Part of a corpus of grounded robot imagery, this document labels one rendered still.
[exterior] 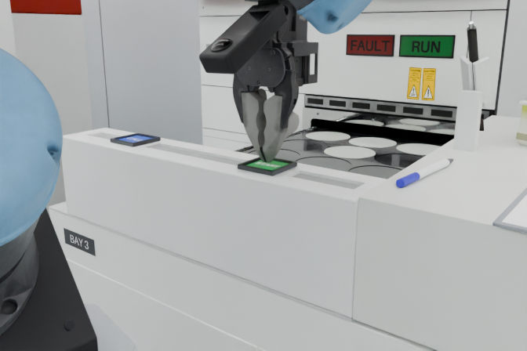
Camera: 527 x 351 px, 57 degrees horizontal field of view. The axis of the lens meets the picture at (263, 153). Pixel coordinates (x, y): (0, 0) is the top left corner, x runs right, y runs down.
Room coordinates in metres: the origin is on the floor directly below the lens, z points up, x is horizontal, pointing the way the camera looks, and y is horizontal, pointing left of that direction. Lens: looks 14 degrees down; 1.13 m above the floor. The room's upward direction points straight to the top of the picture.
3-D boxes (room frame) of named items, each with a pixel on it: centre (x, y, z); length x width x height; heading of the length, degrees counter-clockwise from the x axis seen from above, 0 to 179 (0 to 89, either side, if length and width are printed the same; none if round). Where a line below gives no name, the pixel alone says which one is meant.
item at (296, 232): (0.68, 0.10, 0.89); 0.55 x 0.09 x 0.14; 54
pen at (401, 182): (0.56, -0.20, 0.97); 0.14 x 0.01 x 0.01; 137
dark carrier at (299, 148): (0.94, -0.17, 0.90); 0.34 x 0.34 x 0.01; 54
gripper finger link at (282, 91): (0.59, -0.02, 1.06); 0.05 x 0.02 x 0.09; 54
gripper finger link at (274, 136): (0.61, -0.03, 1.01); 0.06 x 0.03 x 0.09; 144
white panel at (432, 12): (1.23, -0.15, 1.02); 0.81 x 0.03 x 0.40; 54
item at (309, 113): (1.12, -0.28, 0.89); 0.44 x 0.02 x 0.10; 54
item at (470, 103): (0.70, -0.30, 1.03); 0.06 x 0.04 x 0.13; 144
